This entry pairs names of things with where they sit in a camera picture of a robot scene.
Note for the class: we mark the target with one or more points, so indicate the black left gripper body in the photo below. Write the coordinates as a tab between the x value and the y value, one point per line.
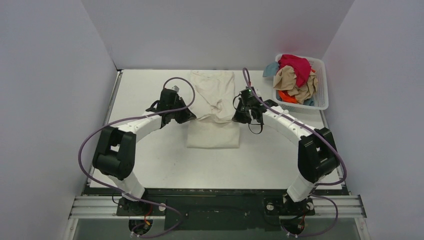
180	115

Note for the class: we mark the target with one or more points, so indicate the cream white t shirt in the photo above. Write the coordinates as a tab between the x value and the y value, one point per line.
213	106

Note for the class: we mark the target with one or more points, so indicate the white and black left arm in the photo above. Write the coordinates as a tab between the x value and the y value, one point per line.
115	152

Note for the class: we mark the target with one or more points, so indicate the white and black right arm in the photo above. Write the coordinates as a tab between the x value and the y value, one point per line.
316	157

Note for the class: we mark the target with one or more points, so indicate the orange t shirt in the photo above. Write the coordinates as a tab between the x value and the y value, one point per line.
285	97

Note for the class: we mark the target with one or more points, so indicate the teal blue t shirt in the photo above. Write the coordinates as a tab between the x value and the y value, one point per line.
271	69

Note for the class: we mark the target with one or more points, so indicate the tan beige t shirt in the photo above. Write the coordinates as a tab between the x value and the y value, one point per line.
285	80

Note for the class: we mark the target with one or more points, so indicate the magenta red t shirt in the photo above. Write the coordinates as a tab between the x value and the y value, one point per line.
301	67

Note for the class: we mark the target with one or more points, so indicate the white plastic laundry basket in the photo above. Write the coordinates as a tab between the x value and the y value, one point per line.
320	98

